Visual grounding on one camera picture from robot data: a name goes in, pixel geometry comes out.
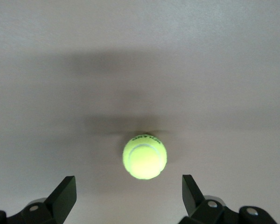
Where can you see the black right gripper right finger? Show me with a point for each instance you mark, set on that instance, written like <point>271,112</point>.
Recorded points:
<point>200,210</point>

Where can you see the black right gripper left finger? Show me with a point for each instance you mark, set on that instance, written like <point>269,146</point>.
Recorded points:
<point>56,205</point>

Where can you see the yellow-green tennis ball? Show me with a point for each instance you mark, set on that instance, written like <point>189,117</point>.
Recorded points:
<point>144,158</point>

